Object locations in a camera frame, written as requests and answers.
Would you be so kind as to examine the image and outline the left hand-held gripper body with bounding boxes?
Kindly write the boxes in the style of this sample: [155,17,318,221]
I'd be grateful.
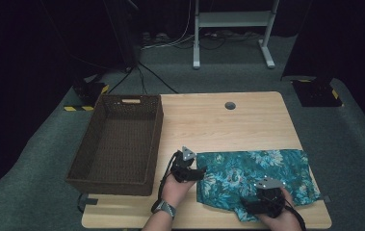
[169,145,197,184]

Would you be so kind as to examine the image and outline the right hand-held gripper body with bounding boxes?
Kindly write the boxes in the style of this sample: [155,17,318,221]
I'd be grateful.
[254,177,285,219]

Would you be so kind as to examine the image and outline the teal floral shirt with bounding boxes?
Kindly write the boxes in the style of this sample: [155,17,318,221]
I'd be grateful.
[196,148,322,223]

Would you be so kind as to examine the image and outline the brown woven basket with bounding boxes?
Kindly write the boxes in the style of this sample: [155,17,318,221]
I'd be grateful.
[65,94,165,196]

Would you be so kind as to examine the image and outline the person's left hand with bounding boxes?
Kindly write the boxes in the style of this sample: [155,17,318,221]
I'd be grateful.
[160,172,198,210]

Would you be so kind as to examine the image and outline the person's right hand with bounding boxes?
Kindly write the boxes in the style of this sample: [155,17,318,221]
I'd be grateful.
[256,187,303,231]

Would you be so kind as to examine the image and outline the grey wristwatch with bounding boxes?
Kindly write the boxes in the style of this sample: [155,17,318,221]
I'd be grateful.
[152,198,177,220]

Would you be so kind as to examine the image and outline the black stand with striped base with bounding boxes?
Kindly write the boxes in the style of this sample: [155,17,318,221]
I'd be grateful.
[64,80,111,113]
[290,78,345,108]

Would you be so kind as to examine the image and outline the black floor stand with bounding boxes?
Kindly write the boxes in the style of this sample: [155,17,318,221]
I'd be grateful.
[102,0,179,95]

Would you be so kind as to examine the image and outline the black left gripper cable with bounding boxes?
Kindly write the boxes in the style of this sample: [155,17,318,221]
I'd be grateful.
[150,152,179,215]

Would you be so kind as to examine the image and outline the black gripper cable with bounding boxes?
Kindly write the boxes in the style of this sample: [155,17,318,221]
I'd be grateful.
[284,196,308,231]
[150,152,179,215]

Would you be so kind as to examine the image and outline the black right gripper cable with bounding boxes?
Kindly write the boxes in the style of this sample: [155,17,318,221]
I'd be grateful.
[284,196,308,231]

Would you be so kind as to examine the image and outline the white floor cable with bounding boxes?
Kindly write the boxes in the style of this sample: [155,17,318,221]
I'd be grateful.
[141,0,197,51]

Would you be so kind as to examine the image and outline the black floor cables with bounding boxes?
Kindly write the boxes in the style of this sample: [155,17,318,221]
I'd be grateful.
[198,30,261,51]

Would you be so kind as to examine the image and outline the white desk frame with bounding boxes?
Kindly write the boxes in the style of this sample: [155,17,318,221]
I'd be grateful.
[193,0,280,70]

